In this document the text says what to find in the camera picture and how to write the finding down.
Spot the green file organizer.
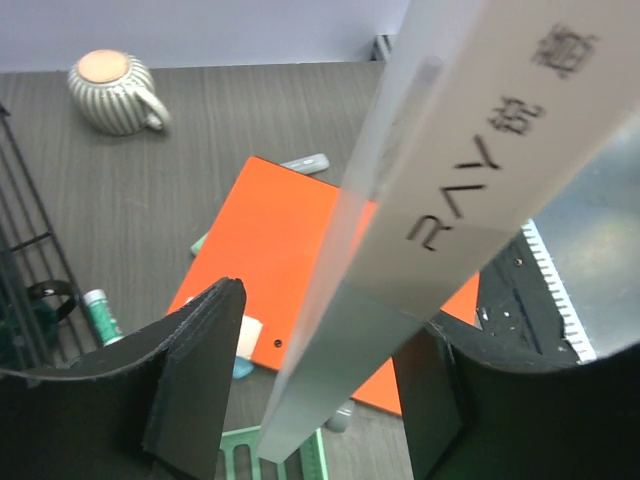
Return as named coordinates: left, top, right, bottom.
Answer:
left=218, top=424, right=331, bottom=480

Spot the black wire rack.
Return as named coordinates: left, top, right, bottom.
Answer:
left=1, top=108, right=99, bottom=370

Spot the white folder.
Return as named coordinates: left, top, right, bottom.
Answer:
left=257, top=1, right=639, bottom=462

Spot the light blue highlighter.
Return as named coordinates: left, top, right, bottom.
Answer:
left=232, top=356, right=254, bottom=380

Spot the grey highlighter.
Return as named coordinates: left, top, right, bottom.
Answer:
left=281, top=154, right=330, bottom=175

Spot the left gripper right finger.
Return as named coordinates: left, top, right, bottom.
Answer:
left=393, top=315, right=639, bottom=479

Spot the green white glue stick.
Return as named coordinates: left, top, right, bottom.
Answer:
left=83, top=289, right=124, bottom=346

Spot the white cable tray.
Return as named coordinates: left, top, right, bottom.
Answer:
left=521, top=219, right=597, bottom=363

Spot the orange folder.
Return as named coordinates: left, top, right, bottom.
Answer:
left=166, top=155, right=481, bottom=417

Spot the green highlighter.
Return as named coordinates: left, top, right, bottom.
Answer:
left=190, top=234, right=207, bottom=257

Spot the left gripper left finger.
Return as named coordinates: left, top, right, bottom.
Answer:
left=1, top=278, right=246, bottom=479

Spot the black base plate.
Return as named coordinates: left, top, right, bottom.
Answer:
left=476, top=234, right=579, bottom=364

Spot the striped ceramic mug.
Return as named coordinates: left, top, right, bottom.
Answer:
left=67, top=49, right=171, bottom=136

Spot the dark green mug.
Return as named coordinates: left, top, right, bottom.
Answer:
left=1, top=280, right=79, bottom=370

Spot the blue grey bottle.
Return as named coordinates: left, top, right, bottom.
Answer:
left=324, top=399, right=355, bottom=433

